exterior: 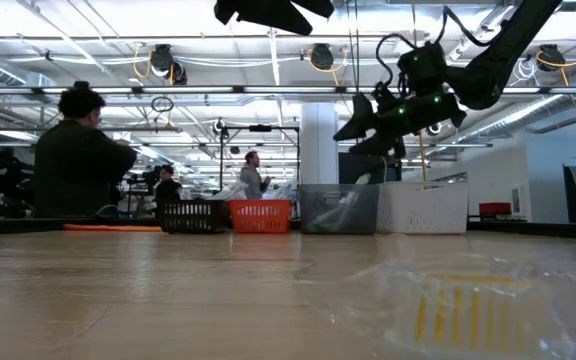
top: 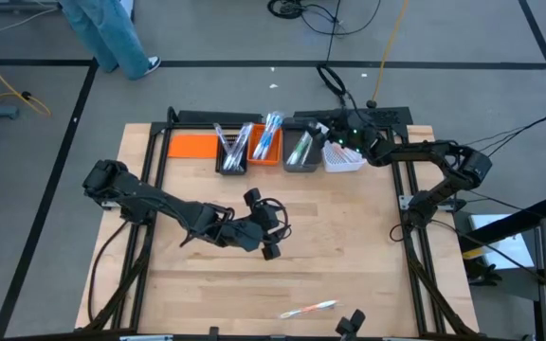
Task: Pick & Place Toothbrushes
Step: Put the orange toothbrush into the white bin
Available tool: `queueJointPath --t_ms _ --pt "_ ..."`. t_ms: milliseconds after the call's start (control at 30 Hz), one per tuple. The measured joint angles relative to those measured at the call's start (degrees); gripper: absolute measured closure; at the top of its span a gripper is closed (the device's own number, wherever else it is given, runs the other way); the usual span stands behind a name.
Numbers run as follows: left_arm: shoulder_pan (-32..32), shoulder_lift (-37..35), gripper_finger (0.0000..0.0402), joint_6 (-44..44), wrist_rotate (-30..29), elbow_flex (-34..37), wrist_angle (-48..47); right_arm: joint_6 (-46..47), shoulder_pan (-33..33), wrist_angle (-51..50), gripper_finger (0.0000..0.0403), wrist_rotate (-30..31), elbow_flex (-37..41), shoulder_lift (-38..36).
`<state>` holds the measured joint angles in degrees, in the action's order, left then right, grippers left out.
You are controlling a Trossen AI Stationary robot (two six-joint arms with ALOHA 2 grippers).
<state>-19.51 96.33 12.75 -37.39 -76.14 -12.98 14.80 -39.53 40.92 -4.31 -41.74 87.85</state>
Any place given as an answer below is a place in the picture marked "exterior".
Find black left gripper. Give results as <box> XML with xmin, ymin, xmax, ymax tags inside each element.
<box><xmin>212</xmin><ymin>0</ymin><xmax>336</xmax><ymax>37</ymax></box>

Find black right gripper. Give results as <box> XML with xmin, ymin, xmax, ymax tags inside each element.
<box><xmin>332</xmin><ymin>41</ymin><xmax>468</xmax><ymax>160</ymax></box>

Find orange toothbrush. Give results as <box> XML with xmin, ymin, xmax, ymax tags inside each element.
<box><xmin>292</xmin><ymin>233</ymin><xmax>576</xmax><ymax>360</ymax></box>

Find black cabinet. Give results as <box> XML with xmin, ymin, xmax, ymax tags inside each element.
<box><xmin>338</xmin><ymin>152</ymin><xmax>403</xmax><ymax>185</ymax></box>

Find white square column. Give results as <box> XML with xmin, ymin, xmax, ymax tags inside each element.
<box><xmin>300</xmin><ymin>102</ymin><xmax>340</xmax><ymax>186</ymax></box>

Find grey plastic bin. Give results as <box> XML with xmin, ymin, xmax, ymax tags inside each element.
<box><xmin>297</xmin><ymin>183</ymin><xmax>380</xmax><ymax>236</ymax></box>

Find white perforated basket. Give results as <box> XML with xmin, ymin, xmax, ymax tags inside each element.
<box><xmin>375</xmin><ymin>180</ymin><xmax>470</xmax><ymax>235</ymax></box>

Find person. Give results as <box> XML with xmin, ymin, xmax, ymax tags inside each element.
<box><xmin>32</xmin><ymin>81</ymin><xmax>138</xmax><ymax>219</ymax></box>
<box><xmin>154</xmin><ymin>164</ymin><xmax>185</xmax><ymax>202</ymax></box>
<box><xmin>239</xmin><ymin>150</ymin><xmax>273</xmax><ymax>200</ymax></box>

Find long ceiling light strip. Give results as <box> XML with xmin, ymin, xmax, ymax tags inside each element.
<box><xmin>0</xmin><ymin>84</ymin><xmax>576</xmax><ymax>97</ymax></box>

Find orange plastic basket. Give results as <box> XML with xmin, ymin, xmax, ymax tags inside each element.
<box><xmin>228</xmin><ymin>199</ymin><xmax>293</xmax><ymax>235</ymax></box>

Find red box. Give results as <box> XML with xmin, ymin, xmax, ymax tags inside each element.
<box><xmin>478</xmin><ymin>201</ymin><xmax>513</xmax><ymax>217</ymax></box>

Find black slotted basket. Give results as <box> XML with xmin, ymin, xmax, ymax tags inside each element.
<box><xmin>156</xmin><ymin>198</ymin><xmax>230</xmax><ymax>235</ymax></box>

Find orange flat tray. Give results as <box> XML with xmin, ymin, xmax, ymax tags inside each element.
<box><xmin>62</xmin><ymin>223</ymin><xmax>165</xmax><ymax>234</ymax></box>

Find black ceiling cable reel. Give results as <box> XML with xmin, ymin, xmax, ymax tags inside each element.
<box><xmin>309</xmin><ymin>43</ymin><xmax>336</xmax><ymax>72</ymax></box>
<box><xmin>148</xmin><ymin>43</ymin><xmax>189</xmax><ymax>87</ymax></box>
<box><xmin>536</xmin><ymin>43</ymin><xmax>567</xmax><ymax>73</ymax></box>

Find black background frame stand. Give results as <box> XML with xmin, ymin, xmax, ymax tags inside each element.
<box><xmin>219</xmin><ymin>124</ymin><xmax>302</xmax><ymax>191</ymax></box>

